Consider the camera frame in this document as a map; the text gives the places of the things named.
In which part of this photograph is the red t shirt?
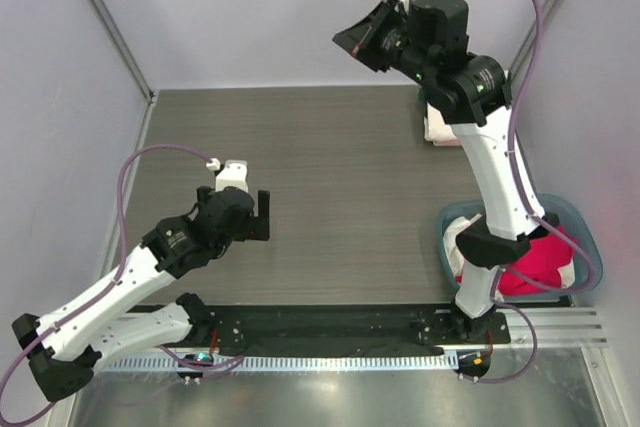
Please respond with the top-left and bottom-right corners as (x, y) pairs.
(462, 224), (576, 298)

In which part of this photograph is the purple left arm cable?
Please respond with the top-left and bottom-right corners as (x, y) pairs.
(0, 143), (246, 411)

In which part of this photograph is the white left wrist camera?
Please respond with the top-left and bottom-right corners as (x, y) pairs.
(206, 158), (249, 192)

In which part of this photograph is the aluminium corner post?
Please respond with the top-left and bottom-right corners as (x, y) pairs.
(87, 0), (154, 104)
(507, 0), (596, 93)

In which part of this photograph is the folded dark green t shirt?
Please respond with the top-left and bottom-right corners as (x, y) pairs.
(418, 89), (429, 110)

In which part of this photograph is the folded pink t shirt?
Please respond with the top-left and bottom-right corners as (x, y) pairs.
(432, 140), (462, 148)

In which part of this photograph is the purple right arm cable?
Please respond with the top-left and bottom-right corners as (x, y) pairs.
(437, 0), (601, 386)

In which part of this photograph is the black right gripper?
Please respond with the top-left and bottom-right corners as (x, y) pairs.
(337, 0), (437, 87)

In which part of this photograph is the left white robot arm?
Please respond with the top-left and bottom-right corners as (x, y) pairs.
(12, 187), (271, 402)

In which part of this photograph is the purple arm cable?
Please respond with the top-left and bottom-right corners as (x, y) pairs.
(437, 0), (601, 386)
(0, 143), (246, 411)

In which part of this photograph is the aluminium rail frame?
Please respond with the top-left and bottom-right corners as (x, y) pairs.
(59, 304), (609, 348)

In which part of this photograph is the folded white printed t shirt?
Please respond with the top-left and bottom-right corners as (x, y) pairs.
(424, 104), (458, 143)

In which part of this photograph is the right aluminium corner post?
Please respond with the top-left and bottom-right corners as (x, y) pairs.
(507, 0), (596, 93)

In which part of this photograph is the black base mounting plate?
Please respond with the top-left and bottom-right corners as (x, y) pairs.
(134, 302), (512, 356)

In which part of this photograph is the left aluminium corner post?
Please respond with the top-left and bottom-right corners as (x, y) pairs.
(87, 0), (154, 104)

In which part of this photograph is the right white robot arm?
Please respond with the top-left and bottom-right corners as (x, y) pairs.
(332, 0), (558, 343)

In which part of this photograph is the crumpled white t shirt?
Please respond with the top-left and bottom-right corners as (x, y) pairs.
(443, 214), (484, 288)

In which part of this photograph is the blue plastic basket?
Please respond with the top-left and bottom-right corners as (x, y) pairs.
(435, 193), (605, 306)

